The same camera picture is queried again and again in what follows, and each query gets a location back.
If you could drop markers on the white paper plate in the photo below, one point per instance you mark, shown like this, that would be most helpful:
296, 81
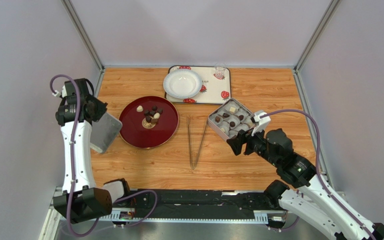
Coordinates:
182, 83

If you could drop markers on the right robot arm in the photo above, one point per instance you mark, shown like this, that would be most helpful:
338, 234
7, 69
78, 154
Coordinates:
302, 191

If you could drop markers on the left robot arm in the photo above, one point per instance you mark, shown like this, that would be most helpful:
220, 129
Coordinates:
86, 126

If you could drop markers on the strawberry pattern tray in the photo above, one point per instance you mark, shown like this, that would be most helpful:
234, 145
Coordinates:
213, 91

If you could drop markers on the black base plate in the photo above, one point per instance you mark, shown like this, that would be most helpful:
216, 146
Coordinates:
218, 205

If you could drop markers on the red round tray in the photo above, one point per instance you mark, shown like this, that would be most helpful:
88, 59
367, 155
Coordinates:
152, 127

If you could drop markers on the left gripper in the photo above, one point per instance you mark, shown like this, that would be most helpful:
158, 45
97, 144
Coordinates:
101, 108

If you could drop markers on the silver tin lid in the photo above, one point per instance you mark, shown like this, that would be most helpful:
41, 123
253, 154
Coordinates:
104, 132

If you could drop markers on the metal serving tongs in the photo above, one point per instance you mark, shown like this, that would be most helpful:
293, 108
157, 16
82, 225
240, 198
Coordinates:
195, 140

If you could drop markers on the pink chocolate tin box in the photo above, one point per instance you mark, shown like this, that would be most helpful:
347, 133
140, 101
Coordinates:
230, 118

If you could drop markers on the white chocolate piece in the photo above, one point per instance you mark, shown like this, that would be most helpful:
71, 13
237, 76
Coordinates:
139, 109

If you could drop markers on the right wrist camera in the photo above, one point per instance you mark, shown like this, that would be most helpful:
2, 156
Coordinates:
260, 121

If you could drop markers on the aluminium frame rail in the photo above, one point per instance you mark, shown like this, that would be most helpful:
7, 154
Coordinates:
124, 219

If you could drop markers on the small clear glass cup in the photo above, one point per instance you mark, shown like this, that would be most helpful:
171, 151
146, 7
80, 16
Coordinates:
219, 71

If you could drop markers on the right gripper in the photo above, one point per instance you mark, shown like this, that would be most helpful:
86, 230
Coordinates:
242, 144

